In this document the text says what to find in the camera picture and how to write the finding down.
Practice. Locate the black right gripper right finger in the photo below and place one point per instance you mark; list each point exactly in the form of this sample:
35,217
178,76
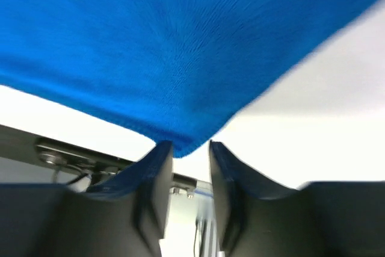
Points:
255,215

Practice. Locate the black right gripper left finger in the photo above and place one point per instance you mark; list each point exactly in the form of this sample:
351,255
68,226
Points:
149,180

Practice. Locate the blue towel pile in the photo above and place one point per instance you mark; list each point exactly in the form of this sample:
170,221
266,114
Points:
174,70

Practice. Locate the aluminium front rail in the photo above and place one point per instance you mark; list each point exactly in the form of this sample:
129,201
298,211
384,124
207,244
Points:
191,224

